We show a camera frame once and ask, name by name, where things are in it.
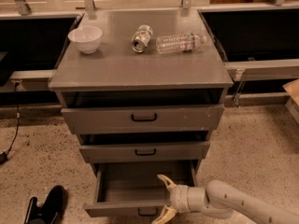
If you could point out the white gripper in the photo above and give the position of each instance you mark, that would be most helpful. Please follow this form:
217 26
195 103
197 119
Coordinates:
178 198

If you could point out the grey bottom drawer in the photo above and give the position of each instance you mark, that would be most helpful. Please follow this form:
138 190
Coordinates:
134 189

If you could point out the grey drawer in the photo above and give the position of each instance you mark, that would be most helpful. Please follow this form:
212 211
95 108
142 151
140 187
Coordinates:
143 119
145 152
134 189

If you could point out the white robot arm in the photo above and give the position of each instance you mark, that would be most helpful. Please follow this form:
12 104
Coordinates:
220 200

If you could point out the grey middle drawer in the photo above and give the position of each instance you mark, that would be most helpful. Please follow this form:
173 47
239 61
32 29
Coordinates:
145 152

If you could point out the grey top drawer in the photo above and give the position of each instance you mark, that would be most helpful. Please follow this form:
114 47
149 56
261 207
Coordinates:
143 119

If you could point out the grey drawer cabinet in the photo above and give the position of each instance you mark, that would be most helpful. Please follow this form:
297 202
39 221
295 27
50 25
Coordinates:
116 76

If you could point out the black shoe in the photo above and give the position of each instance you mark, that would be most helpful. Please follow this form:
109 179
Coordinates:
50 211

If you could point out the clear plastic water bottle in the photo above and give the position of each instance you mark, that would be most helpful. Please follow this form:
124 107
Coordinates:
179 43

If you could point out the green soda can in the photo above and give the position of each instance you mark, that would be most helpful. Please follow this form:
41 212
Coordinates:
141 38

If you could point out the cardboard box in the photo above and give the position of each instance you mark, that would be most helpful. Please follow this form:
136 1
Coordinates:
292 88

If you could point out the white bowl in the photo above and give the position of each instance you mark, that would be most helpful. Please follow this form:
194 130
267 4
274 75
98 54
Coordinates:
86 39

